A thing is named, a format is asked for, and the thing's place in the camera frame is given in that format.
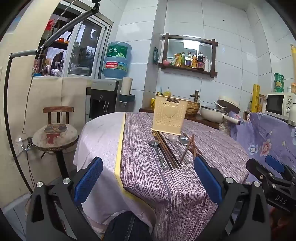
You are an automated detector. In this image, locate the cluttered storage shelf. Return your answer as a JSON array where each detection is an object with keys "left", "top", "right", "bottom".
[{"left": 32, "top": 14, "right": 73, "bottom": 77}]

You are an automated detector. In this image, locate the blue water jug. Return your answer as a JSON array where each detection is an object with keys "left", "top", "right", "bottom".
[{"left": 102, "top": 41, "right": 132, "bottom": 79}]

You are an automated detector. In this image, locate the white paper towel roll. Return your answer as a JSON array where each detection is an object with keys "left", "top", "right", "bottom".
[{"left": 120, "top": 76, "right": 133, "bottom": 96}]

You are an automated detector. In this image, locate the steel spoon middle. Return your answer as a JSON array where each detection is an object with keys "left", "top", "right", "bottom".
[{"left": 168, "top": 135, "right": 190, "bottom": 164}]

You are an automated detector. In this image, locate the wooden chair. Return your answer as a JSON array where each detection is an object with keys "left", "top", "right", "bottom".
[{"left": 32, "top": 106, "right": 79, "bottom": 179}]

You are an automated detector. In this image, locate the woven wicker basin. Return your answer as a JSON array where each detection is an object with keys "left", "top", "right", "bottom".
[{"left": 185, "top": 100, "right": 201, "bottom": 117}]

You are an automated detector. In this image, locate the white kitchen appliance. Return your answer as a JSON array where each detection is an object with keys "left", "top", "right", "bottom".
[{"left": 286, "top": 102, "right": 296, "bottom": 127}]

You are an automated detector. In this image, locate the yellow green snack packet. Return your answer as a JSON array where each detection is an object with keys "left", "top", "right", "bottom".
[{"left": 171, "top": 53, "right": 182, "bottom": 67}]

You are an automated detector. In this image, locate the tall yellow package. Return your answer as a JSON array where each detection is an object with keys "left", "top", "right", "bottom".
[{"left": 251, "top": 84, "right": 261, "bottom": 112}]

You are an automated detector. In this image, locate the cream plastic utensil holder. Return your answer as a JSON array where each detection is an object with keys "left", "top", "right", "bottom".
[{"left": 151, "top": 94, "right": 189, "bottom": 135}]

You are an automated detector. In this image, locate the long-handled metal spoon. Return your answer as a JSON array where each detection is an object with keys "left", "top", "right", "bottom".
[{"left": 148, "top": 140, "right": 169, "bottom": 171}]

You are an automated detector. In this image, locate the black curved boom stand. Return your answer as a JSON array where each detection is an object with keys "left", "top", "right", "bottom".
[{"left": 4, "top": 0, "right": 100, "bottom": 194}]

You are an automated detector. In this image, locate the black grey water dispenser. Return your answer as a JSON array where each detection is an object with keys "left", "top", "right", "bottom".
[{"left": 89, "top": 79, "right": 122, "bottom": 120}]

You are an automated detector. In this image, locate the dark soy sauce bottle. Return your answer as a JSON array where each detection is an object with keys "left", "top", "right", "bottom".
[{"left": 197, "top": 52, "right": 205, "bottom": 70}]

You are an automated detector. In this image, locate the aluminium sliding window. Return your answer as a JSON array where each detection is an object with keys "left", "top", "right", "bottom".
[{"left": 67, "top": 17, "right": 114, "bottom": 80}]

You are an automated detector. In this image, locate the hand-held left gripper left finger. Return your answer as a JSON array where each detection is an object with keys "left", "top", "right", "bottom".
[{"left": 25, "top": 157, "right": 103, "bottom": 241}]

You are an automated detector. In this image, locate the purple striped tablecloth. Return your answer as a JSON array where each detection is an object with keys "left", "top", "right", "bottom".
[{"left": 114, "top": 112, "right": 252, "bottom": 241}]

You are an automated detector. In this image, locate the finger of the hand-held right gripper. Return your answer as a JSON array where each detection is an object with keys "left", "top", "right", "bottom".
[
  {"left": 265, "top": 155, "right": 296, "bottom": 180},
  {"left": 246, "top": 159, "right": 287, "bottom": 186}
]

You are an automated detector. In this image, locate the cream pot with handle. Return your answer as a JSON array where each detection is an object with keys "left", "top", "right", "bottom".
[{"left": 200, "top": 105, "right": 241, "bottom": 126}]

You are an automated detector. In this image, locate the brown cooker white lid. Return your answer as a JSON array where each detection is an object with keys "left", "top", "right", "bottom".
[{"left": 213, "top": 95, "right": 241, "bottom": 114}]

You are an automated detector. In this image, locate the beige cover cloth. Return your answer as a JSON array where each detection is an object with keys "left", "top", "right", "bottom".
[{"left": 32, "top": 76, "right": 88, "bottom": 145}]

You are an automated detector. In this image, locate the dark wooden wall shelf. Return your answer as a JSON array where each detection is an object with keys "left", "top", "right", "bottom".
[{"left": 158, "top": 33, "right": 219, "bottom": 78}]

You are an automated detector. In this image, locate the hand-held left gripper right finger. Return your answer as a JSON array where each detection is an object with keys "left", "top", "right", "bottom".
[{"left": 194, "top": 156, "right": 271, "bottom": 241}]

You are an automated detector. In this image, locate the person's dark clothing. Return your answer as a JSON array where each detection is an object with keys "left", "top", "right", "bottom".
[{"left": 104, "top": 211, "right": 153, "bottom": 241}]

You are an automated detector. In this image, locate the white tablecloth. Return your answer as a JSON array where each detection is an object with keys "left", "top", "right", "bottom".
[{"left": 73, "top": 112, "right": 153, "bottom": 238}]

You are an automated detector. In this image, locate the purple floral cloth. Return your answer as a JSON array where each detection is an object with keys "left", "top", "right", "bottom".
[{"left": 228, "top": 111, "right": 296, "bottom": 184}]

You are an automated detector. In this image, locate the white microwave oven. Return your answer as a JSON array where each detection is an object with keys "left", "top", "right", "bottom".
[{"left": 265, "top": 92, "right": 296, "bottom": 121}]

